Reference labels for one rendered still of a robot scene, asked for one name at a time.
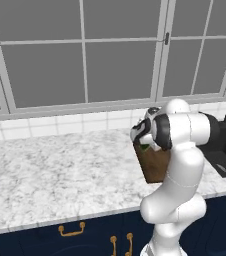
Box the brown wooden cutting board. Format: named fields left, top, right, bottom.
left=132, top=141, right=173, bottom=184

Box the dark window latch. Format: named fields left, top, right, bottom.
left=163, top=31, right=171, bottom=46

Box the grey framed window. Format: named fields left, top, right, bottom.
left=0, top=0, right=226, bottom=122

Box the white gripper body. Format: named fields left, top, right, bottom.
left=130, top=123, right=155, bottom=147

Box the navy cupboard door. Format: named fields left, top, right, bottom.
left=121, top=209, right=157, bottom=256
left=99, top=214, right=123, bottom=256
left=179, top=193, right=226, bottom=256

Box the green sponge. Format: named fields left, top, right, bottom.
left=139, top=143, right=151, bottom=153

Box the navy drawer front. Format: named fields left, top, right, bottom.
left=0, top=219, right=102, bottom=256

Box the gold drawer handle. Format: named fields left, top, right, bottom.
left=57, top=221, right=86, bottom=238

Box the gold cupboard door handle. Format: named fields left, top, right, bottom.
left=109, top=235, right=118, bottom=256
left=125, top=232, right=134, bottom=256

